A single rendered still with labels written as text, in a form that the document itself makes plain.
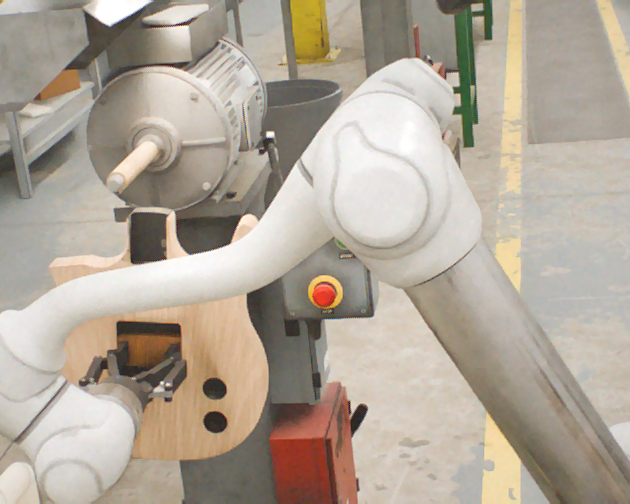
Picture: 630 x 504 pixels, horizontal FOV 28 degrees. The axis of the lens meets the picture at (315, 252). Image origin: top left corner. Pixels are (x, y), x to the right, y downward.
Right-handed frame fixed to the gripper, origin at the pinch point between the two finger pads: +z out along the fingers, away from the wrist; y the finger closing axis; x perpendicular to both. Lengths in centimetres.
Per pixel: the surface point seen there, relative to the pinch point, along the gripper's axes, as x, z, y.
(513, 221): -83, 355, 70
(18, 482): 10, -59, 1
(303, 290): 0.1, 30.4, 19.8
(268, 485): -49, 49, 11
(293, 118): -28, 293, -17
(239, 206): 12.0, 39.6, 7.1
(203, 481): -49, 50, -3
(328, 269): 4.3, 30.1, 24.2
